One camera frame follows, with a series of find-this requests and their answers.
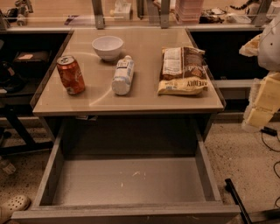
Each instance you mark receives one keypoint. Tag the black bar on floor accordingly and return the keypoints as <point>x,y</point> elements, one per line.
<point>237,200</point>

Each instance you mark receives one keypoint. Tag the red coke can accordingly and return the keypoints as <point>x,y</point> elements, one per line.
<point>70,74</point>

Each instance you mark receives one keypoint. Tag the black box on shelf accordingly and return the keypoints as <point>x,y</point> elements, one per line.
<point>31,64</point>

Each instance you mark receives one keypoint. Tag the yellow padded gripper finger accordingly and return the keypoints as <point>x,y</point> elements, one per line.
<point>263,102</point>
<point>250,49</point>

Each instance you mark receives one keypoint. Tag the open grey top drawer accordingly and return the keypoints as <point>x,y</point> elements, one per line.
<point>128,171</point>

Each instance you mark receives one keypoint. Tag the black side table frame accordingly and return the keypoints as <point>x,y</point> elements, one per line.
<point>30,145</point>

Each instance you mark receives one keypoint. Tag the pink plastic container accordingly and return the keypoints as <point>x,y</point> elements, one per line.
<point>188,11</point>

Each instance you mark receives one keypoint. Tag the white plastic bottle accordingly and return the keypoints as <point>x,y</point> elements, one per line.
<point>123,76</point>

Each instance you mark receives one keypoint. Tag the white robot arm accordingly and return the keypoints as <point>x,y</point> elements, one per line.
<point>269,47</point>

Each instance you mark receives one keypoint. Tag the grey cabinet with tabletop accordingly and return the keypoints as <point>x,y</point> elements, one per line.
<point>144,46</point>

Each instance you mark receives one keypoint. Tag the white perforated clog shoe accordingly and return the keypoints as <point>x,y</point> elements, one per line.
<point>14,204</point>

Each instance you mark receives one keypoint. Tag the brown and yellow chip bag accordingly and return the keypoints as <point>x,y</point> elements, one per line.
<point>182,72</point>

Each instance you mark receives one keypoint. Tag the white ceramic bowl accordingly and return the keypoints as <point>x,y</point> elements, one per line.
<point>108,48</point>

